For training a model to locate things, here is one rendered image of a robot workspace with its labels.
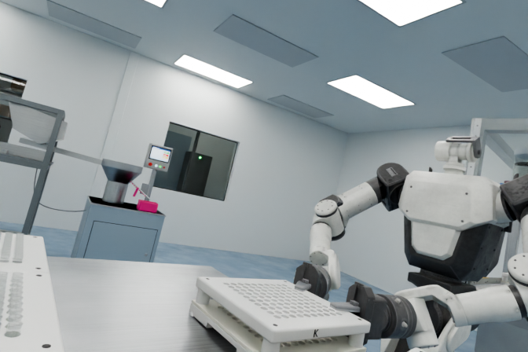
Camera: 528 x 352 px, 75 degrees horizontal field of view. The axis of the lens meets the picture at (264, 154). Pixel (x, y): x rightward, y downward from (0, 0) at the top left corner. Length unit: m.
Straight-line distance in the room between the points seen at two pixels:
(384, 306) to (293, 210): 6.41
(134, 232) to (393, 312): 2.67
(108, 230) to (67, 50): 3.48
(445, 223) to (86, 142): 5.32
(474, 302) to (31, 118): 3.73
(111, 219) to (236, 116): 3.84
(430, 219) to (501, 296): 0.31
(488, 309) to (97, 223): 2.80
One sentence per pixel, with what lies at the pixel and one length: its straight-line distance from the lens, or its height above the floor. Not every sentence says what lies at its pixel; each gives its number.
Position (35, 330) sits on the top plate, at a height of 0.94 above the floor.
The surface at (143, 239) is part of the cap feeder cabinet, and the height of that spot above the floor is 0.53.
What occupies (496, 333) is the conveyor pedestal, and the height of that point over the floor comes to 0.74.
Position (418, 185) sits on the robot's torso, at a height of 1.26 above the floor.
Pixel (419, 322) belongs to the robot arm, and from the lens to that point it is 0.91.
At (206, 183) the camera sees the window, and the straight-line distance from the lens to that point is 6.37.
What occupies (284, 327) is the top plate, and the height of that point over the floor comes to 0.94.
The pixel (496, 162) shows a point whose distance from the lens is 1.95.
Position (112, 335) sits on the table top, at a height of 0.87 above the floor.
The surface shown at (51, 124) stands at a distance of 3.95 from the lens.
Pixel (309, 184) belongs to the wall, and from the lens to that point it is 7.36.
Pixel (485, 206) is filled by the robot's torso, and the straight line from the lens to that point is 1.13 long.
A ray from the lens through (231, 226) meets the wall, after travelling 6.56.
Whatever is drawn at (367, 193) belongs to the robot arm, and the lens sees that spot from 1.28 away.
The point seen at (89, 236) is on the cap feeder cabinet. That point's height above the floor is 0.49.
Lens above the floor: 1.12
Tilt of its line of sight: 7 degrees up
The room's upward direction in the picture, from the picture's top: 13 degrees clockwise
